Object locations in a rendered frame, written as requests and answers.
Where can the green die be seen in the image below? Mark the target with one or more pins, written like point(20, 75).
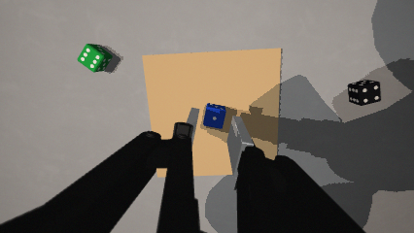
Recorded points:
point(94, 58)

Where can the tan flat mat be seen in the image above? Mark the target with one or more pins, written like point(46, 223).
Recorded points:
point(245, 82)

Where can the black die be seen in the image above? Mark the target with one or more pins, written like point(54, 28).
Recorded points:
point(364, 92)

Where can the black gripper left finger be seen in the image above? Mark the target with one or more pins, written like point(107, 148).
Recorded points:
point(96, 201)

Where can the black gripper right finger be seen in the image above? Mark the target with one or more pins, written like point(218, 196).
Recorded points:
point(265, 204)

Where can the blue die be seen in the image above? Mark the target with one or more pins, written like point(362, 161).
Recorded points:
point(214, 116)

